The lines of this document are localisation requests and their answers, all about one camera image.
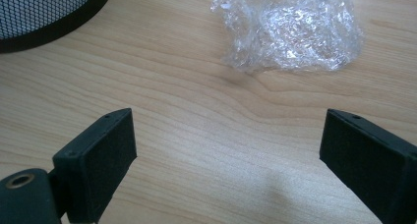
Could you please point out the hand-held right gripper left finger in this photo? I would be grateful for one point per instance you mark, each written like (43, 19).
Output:
(98, 165)

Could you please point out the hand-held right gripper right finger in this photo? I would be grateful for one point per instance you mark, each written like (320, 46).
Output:
(367, 158)

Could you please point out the clear plastic wrap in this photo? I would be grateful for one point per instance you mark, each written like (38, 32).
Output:
(288, 30)

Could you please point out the black mesh wastebasket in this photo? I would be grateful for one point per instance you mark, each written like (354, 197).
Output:
(42, 14)

